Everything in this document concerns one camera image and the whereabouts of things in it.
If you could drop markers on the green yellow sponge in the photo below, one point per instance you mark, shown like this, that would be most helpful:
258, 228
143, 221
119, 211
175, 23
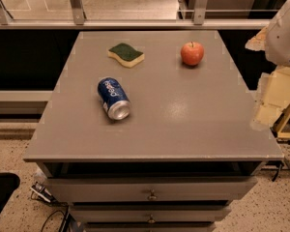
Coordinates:
126, 55

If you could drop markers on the small device on floor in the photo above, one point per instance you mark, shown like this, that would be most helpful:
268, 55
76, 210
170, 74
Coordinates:
42, 192

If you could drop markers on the black chair seat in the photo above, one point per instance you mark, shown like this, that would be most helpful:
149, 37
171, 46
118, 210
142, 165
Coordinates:
9, 182

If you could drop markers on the blue pepsi can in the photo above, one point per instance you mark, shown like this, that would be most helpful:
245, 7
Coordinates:
114, 99

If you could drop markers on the brass top drawer knob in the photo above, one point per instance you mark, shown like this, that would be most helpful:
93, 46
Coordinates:
152, 196

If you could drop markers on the top grey drawer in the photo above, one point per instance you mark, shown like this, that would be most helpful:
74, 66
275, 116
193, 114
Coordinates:
138, 189

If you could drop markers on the metal railing frame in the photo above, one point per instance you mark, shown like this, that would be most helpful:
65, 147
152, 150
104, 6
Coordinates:
115, 14

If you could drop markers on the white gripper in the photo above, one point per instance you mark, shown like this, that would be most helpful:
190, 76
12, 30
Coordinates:
284, 38

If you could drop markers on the grey drawer cabinet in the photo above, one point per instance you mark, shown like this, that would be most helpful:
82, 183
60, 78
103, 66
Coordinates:
185, 121

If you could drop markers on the red apple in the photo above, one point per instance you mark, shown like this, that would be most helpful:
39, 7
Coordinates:
192, 53

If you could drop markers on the brass drawer knob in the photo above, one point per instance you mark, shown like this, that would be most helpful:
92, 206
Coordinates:
151, 220
152, 196

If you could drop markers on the yellow metal stand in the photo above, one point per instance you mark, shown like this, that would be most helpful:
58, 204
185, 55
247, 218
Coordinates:
288, 120

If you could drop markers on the grey drawer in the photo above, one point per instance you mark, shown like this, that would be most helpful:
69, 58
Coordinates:
128, 214
138, 189

